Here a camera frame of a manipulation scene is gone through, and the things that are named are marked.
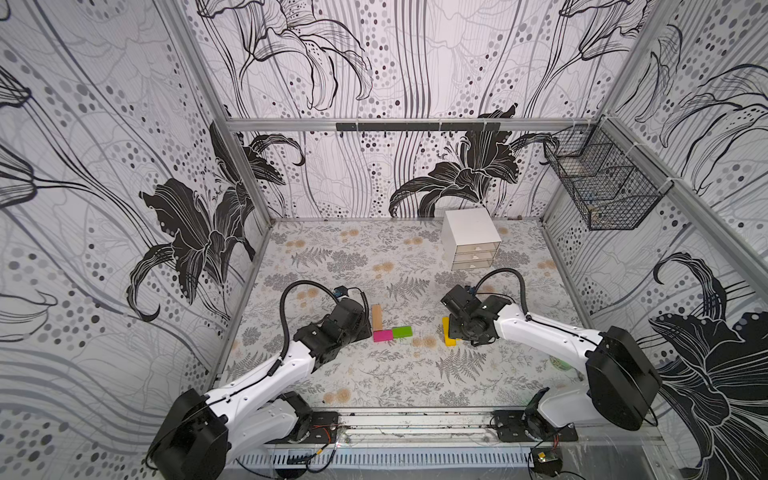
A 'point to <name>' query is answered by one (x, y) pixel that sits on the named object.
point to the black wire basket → (615, 183)
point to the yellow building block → (449, 342)
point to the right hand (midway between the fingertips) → (460, 328)
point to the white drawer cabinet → (470, 239)
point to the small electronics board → (545, 462)
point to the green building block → (402, 331)
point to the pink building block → (382, 335)
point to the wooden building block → (377, 317)
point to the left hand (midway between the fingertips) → (370, 328)
